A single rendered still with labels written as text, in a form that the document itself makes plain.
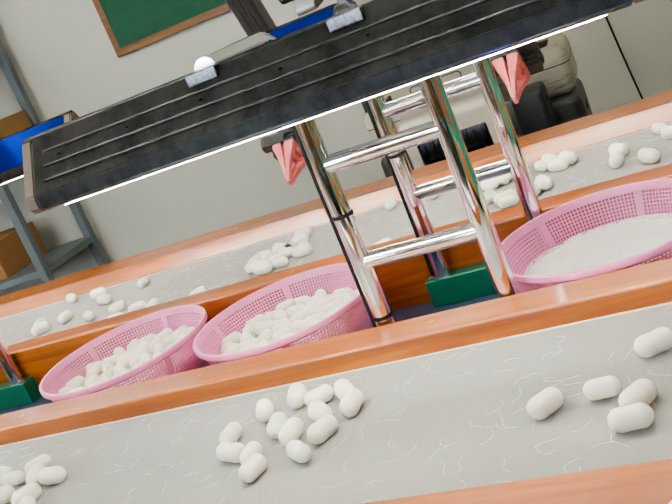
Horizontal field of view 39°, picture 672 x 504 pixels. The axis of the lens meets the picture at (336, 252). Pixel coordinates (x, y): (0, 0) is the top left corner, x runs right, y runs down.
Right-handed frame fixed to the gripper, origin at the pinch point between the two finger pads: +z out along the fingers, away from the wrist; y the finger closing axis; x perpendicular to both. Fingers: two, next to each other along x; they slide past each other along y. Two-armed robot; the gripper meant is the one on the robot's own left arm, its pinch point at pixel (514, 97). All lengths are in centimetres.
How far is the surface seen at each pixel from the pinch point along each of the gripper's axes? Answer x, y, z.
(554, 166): 1.4, 4.6, 14.8
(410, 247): -39, -3, 48
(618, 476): -57, 20, 82
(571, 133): 8.9, 6.4, 3.9
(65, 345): -15, -79, 34
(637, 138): 6.7, 17.0, 10.4
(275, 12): 95, -115, -157
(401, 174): -25.8, -9.4, 28.3
